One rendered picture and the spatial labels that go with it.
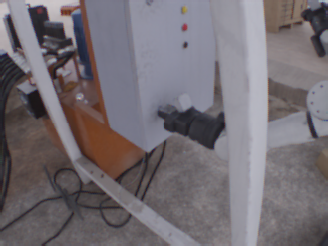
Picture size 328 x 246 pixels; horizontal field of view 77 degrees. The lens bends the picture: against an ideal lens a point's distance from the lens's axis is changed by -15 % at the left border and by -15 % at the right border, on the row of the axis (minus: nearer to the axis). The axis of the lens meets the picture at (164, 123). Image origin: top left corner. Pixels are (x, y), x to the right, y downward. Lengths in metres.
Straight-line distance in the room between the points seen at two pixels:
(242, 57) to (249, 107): 0.07
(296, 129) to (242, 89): 0.23
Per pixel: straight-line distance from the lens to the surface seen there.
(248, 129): 0.37
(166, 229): 1.11
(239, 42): 0.31
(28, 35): 1.15
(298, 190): 1.68
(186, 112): 0.70
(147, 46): 0.67
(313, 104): 0.51
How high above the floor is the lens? 1.21
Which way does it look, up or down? 36 degrees down
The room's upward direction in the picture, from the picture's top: 4 degrees counter-clockwise
